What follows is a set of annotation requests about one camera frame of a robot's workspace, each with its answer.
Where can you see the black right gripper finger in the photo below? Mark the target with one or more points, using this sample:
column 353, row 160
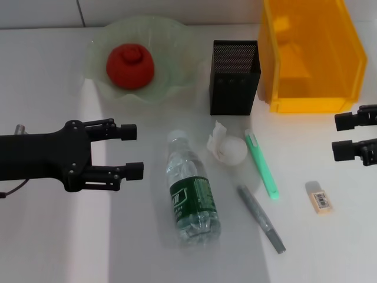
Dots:
column 346, row 121
column 346, row 150

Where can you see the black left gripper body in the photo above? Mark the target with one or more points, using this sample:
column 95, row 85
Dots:
column 44, row 156

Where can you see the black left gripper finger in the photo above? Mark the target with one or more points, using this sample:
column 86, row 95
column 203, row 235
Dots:
column 128, row 132
column 134, row 171

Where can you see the clear water bottle green label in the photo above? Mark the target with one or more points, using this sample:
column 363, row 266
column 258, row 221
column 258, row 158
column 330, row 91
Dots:
column 191, row 194

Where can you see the white paper ball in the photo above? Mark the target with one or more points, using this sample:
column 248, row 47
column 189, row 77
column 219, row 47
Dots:
column 232, row 150

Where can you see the eraser with barcode sleeve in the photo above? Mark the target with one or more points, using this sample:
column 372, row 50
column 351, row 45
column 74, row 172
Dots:
column 321, row 202

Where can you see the red-orange knitted orange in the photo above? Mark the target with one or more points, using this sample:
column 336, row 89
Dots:
column 129, row 67

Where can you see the green glass fruit plate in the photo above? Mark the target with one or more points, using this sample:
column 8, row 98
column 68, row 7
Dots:
column 165, row 59

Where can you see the grey glitter pen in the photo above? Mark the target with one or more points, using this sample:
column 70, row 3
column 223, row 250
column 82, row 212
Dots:
column 259, row 215

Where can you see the black mesh pen holder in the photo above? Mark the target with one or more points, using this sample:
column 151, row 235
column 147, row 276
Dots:
column 232, row 88

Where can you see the yellow plastic storage bin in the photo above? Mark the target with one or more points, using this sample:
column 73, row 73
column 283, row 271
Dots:
column 309, row 73

